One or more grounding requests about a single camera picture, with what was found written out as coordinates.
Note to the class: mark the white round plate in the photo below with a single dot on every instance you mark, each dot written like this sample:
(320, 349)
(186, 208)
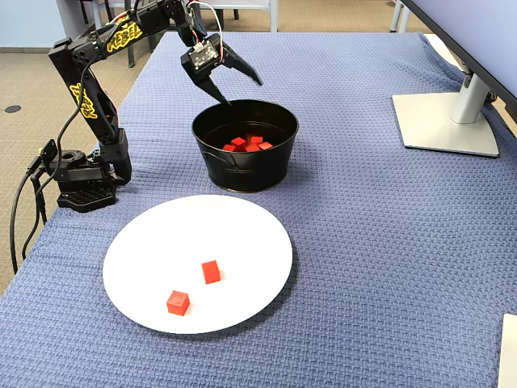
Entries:
(222, 226)

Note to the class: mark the white desk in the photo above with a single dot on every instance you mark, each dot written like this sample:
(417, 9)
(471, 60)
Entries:
(274, 18)

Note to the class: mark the pale grey desk legs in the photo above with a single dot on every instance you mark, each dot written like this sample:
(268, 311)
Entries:
(395, 18)

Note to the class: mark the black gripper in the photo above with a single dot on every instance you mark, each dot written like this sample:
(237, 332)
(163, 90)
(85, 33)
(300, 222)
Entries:
(196, 76)

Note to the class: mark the silver desktop monitor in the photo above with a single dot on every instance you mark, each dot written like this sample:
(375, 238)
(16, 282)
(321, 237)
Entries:
(444, 125)

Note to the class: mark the white paper sheet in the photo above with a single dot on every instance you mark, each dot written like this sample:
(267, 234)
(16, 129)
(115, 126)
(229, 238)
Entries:
(509, 355)

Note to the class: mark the black floor outlet cover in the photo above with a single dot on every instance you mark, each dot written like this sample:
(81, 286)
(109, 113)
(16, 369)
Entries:
(13, 109)

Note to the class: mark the blue woven tablecloth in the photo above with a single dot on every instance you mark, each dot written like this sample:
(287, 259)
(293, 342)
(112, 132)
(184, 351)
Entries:
(363, 242)

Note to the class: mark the black metal bucket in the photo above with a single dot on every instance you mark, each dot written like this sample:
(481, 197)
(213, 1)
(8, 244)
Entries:
(250, 174)

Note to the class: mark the pale blue chair leg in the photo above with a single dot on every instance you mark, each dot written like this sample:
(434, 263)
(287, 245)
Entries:
(99, 12)

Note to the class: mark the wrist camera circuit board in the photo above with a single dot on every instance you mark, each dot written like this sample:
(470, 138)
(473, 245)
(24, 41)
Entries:
(204, 56)

